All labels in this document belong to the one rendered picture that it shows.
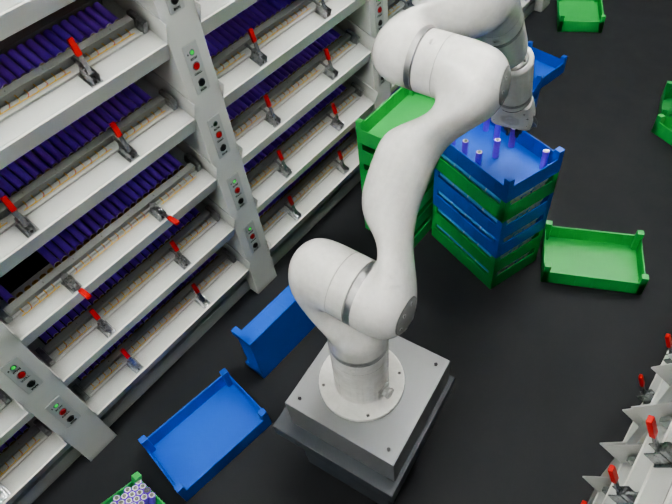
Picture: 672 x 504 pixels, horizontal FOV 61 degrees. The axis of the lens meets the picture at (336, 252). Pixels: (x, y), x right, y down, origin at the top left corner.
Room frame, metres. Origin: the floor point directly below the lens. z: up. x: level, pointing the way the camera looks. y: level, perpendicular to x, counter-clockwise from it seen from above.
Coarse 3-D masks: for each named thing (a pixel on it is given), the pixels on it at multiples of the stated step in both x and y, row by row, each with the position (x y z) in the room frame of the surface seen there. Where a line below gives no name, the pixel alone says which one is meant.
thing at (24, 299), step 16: (176, 176) 1.14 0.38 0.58; (160, 192) 1.09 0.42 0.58; (176, 192) 1.11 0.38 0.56; (144, 208) 1.05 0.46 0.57; (112, 224) 1.00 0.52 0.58; (96, 240) 0.96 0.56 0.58; (80, 256) 0.92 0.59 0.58; (96, 256) 0.93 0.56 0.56; (64, 272) 0.88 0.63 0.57; (32, 288) 0.84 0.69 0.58; (16, 304) 0.80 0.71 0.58
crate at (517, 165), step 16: (480, 128) 1.35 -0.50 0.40; (480, 144) 1.27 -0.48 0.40; (528, 144) 1.22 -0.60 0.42; (544, 144) 1.17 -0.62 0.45; (464, 160) 1.18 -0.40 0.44; (496, 160) 1.19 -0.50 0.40; (512, 160) 1.18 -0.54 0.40; (528, 160) 1.17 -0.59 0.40; (560, 160) 1.11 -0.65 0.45; (480, 176) 1.12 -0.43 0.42; (496, 176) 1.13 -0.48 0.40; (512, 176) 1.12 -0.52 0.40; (528, 176) 1.06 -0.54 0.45; (544, 176) 1.09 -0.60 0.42; (496, 192) 1.06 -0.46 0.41; (512, 192) 1.04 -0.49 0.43
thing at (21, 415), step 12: (0, 396) 0.69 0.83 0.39; (0, 408) 0.68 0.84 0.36; (12, 408) 0.68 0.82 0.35; (24, 408) 0.66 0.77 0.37; (0, 420) 0.65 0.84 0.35; (12, 420) 0.65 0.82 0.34; (24, 420) 0.66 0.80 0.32; (0, 432) 0.63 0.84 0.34; (12, 432) 0.63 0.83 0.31; (0, 444) 0.61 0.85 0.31
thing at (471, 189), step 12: (444, 168) 1.25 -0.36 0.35; (456, 180) 1.20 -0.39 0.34; (468, 180) 1.16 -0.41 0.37; (552, 180) 1.11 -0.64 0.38; (468, 192) 1.16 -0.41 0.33; (480, 192) 1.11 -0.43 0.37; (540, 192) 1.09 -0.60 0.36; (552, 192) 1.11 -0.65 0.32; (480, 204) 1.11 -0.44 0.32; (492, 204) 1.07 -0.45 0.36; (504, 204) 1.03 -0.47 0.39; (516, 204) 1.05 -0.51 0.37; (528, 204) 1.07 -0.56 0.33; (504, 216) 1.03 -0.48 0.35
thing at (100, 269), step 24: (216, 168) 1.15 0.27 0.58; (192, 192) 1.12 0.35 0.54; (144, 216) 1.04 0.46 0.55; (120, 240) 0.98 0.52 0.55; (144, 240) 0.98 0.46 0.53; (48, 264) 0.91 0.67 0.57; (96, 264) 0.91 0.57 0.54; (120, 264) 0.93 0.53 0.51; (96, 288) 0.88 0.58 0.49; (0, 312) 0.78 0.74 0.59; (48, 312) 0.80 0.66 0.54; (24, 336) 0.74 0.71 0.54
